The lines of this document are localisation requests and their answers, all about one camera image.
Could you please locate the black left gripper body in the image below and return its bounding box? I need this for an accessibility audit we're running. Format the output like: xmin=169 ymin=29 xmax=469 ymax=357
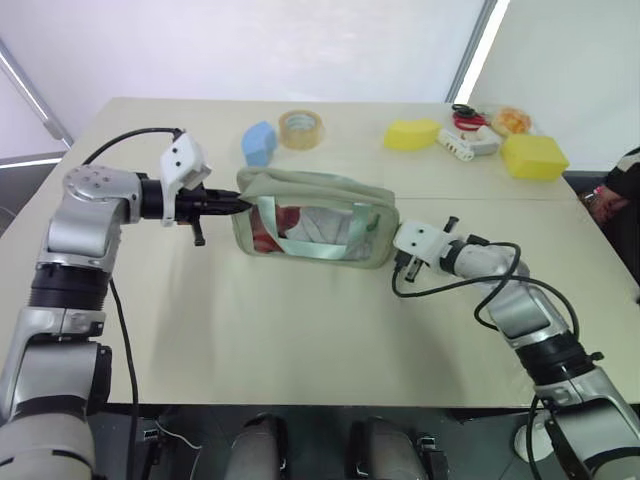
xmin=174 ymin=182 xmax=208 ymax=248

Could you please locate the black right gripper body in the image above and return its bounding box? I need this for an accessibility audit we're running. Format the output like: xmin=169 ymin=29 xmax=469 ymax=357
xmin=400 ymin=250 xmax=427 ymax=285

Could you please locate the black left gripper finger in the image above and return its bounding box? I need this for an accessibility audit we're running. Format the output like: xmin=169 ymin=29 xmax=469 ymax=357
xmin=204 ymin=188 xmax=252 ymax=207
xmin=204 ymin=201 xmax=252 ymax=217

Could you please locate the beige fabric pouch bag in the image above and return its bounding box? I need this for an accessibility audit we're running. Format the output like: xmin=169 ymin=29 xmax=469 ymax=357
xmin=230 ymin=166 xmax=399 ymax=272

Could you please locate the blue sponge block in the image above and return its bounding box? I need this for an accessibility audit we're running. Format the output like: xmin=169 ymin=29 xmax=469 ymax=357
xmin=241 ymin=119 xmax=279 ymax=168

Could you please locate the clear packing tape roll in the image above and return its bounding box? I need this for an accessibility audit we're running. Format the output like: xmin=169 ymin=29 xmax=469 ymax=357
xmin=277 ymin=110 xmax=327 ymax=151

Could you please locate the curved yellow sponge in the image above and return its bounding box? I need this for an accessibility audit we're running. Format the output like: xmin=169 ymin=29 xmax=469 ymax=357
xmin=383 ymin=117 xmax=442 ymax=153

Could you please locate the white power strip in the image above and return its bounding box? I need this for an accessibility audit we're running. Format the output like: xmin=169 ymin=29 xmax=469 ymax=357
xmin=436 ymin=126 xmax=503 ymax=164

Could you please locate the yellow sponge block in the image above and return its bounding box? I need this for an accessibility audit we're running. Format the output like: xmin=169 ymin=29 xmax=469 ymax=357
xmin=500 ymin=133 xmax=572 ymax=183

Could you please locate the wrapped orange bread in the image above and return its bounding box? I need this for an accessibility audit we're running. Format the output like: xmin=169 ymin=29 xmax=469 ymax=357
xmin=490 ymin=106 xmax=533 ymax=137

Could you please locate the grey rounded robot leg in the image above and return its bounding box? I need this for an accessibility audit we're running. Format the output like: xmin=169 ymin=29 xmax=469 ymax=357
xmin=229 ymin=413 xmax=290 ymax=480
xmin=349 ymin=416 xmax=417 ymax=480

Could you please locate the white round floor base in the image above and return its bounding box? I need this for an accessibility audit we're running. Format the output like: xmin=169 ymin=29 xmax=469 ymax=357
xmin=514 ymin=421 xmax=557 ymax=462

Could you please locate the person in dark clothes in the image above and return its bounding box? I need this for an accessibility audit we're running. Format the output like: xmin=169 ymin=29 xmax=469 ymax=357
xmin=578 ymin=145 xmax=640 ymax=305

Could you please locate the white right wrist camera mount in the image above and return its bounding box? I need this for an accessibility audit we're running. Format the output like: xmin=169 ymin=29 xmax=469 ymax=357
xmin=392 ymin=219 xmax=452 ymax=267

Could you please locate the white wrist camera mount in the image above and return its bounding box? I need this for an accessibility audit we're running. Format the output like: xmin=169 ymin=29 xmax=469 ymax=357
xmin=392 ymin=219 xmax=452 ymax=267
xmin=159 ymin=130 xmax=214 ymax=227

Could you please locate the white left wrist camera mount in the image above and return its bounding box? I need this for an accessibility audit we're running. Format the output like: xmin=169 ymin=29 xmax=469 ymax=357
xmin=159 ymin=130 xmax=214 ymax=227

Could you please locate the red and black cable coil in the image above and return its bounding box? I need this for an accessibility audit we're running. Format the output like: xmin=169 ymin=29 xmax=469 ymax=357
xmin=450 ymin=102 xmax=492 ymax=133

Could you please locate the white metal frame pole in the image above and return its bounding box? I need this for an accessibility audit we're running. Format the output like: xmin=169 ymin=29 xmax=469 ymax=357
xmin=0 ymin=35 xmax=75 ymax=151
xmin=443 ymin=0 xmax=512 ymax=105

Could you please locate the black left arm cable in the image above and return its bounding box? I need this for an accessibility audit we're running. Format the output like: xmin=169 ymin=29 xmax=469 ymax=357
xmin=81 ymin=127 xmax=187 ymax=480

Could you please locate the thin white wire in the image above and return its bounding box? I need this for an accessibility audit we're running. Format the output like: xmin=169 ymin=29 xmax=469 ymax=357
xmin=153 ymin=418 xmax=202 ymax=451

